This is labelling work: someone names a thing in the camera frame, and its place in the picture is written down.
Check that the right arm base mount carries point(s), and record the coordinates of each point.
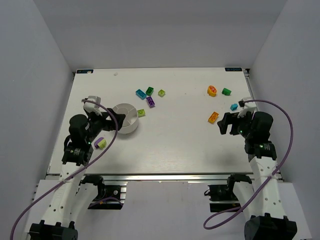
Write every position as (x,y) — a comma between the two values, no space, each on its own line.
(221,196)

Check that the right blue label sticker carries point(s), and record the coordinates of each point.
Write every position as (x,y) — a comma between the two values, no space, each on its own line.
(233,69)

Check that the white round divided container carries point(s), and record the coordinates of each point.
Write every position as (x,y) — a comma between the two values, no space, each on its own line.
(131,121)

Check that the lime curved lego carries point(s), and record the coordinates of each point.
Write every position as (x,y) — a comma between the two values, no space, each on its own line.
(102,144)

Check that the blue label sticker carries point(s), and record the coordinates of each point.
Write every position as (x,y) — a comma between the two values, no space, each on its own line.
(84,71)
(233,69)

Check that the left blue label sticker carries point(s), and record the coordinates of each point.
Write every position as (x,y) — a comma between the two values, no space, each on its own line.
(84,71)

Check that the orange long lego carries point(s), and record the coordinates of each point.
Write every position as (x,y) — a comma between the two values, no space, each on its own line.
(213,117)

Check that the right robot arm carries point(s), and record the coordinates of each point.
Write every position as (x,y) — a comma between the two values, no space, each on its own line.
(259,198)

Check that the aluminium table rail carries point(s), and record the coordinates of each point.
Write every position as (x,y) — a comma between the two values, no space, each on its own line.
(165,177)

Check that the blue long lego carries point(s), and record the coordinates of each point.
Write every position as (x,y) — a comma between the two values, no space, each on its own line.
(140,94)

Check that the lime square lego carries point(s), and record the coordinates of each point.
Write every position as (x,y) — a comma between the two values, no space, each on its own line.
(161,93)

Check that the green lego right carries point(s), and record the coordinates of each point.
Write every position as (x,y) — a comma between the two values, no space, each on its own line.
(226,92)

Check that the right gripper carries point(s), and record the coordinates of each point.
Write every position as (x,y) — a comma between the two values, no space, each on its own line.
(231,123)

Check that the small blue lego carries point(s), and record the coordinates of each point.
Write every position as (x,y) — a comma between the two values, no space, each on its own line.
(234,107)

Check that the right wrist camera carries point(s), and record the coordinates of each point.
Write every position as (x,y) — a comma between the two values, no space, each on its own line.
(246,104)

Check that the lime flat lego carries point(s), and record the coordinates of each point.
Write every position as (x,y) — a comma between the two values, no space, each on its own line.
(141,113)

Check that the orange yellow round lego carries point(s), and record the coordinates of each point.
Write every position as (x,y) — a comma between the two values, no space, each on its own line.
(211,91)

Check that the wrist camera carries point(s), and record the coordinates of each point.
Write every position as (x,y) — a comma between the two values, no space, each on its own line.
(246,104)
(89,105)

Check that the purple long lego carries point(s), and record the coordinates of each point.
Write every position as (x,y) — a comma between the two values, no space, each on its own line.
(150,102)

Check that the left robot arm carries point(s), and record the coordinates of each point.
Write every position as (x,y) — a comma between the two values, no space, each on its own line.
(75,192)

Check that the dark green lego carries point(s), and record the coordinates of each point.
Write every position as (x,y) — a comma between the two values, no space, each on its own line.
(149,91)

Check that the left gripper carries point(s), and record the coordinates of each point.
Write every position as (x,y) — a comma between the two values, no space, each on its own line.
(110,119)

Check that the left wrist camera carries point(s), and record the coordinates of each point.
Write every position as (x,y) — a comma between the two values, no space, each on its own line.
(89,105)

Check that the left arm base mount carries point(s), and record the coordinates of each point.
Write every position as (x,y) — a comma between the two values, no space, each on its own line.
(108,196)

